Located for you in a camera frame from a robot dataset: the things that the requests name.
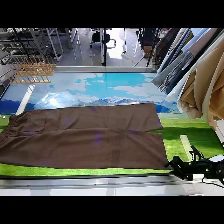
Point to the brown pants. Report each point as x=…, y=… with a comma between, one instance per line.
x=86, y=136

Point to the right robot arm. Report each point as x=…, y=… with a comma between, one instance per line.
x=210, y=166

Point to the heap of clothes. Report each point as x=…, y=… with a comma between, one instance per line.
x=180, y=63

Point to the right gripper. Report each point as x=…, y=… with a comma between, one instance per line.
x=181, y=167

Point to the silver frame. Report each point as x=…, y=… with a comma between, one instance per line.
x=100, y=186

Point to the beige garment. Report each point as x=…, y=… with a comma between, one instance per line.
x=203, y=86

